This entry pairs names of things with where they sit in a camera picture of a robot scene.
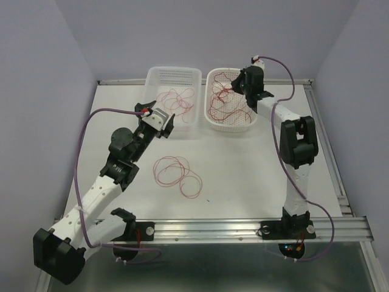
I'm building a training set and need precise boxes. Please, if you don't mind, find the long red wire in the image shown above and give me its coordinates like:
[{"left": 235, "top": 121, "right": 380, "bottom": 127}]
[{"left": 206, "top": 75, "right": 255, "bottom": 124}]

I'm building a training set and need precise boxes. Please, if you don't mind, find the red wire bundle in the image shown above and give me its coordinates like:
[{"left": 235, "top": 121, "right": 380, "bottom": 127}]
[{"left": 153, "top": 155, "right": 204, "bottom": 200}]

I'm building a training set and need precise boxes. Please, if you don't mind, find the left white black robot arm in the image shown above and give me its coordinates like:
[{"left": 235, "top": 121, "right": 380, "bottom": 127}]
[{"left": 33, "top": 102, "right": 175, "bottom": 285}]

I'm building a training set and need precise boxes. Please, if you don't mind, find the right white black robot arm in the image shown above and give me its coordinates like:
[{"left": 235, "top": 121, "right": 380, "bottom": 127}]
[{"left": 231, "top": 66, "right": 318, "bottom": 240}]

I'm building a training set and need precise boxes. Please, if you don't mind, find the white perforated plastic basket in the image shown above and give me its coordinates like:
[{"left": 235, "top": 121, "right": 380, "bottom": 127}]
[{"left": 204, "top": 68, "right": 257, "bottom": 133}]

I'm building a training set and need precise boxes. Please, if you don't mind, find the translucent white perforated basket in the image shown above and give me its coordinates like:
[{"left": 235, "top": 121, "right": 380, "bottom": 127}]
[{"left": 140, "top": 66, "right": 202, "bottom": 131}]

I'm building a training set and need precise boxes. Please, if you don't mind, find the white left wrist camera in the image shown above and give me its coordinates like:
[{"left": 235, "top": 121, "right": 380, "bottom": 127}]
[{"left": 141, "top": 108, "right": 169, "bottom": 131}]

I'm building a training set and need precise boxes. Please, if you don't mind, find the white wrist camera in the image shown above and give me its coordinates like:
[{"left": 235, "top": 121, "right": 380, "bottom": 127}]
[
  {"left": 141, "top": 108, "right": 169, "bottom": 131},
  {"left": 251, "top": 55, "right": 264, "bottom": 70}
]

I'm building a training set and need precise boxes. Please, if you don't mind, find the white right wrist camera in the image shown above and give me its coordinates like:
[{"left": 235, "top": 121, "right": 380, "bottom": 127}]
[{"left": 251, "top": 55, "right": 264, "bottom": 70}]

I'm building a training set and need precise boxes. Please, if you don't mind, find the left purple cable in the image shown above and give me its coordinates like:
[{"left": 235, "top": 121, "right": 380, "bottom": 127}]
[{"left": 74, "top": 108, "right": 162, "bottom": 265}]

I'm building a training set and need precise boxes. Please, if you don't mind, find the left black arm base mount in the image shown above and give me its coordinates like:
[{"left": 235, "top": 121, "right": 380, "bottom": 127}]
[{"left": 111, "top": 208, "right": 155, "bottom": 242}]

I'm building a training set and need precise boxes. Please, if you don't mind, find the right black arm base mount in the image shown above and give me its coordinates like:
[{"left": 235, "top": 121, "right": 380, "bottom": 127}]
[{"left": 258, "top": 217, "right": 317, "bottom": 240}]

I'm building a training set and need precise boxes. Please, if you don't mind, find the aluminium right side rail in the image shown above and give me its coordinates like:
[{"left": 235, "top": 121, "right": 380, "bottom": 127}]
[{"left": 303, "top": 85, "right": 355, "bottom": 217}]

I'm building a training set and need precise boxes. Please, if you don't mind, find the aluminium rail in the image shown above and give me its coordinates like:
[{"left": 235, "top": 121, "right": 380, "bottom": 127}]
[
  {"left": 54, "top": 216, "right": 374, "bottom": 244},
  {"left": 303, "top": 85, "right": 355, "bottom": 217}
]

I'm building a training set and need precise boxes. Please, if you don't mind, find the aluminium front rail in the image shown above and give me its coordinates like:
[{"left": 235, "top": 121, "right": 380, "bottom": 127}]
[{"left": 54, "top": 216, "right": 374, "bottom": 244}]

